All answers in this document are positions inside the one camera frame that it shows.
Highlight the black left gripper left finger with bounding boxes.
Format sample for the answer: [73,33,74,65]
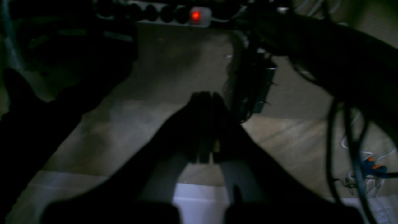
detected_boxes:
[42,93,204,224]

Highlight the black power strip red switch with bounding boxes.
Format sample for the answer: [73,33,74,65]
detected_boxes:
[92,0,213,27]

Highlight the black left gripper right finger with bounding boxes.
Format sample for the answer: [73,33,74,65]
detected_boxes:
[213,93,364,224]

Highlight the white cable on floor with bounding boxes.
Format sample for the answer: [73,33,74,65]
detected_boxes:
[340,112,398,199]

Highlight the blue cable on floor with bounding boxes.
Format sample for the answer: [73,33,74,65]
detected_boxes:
[351,149,398,179]

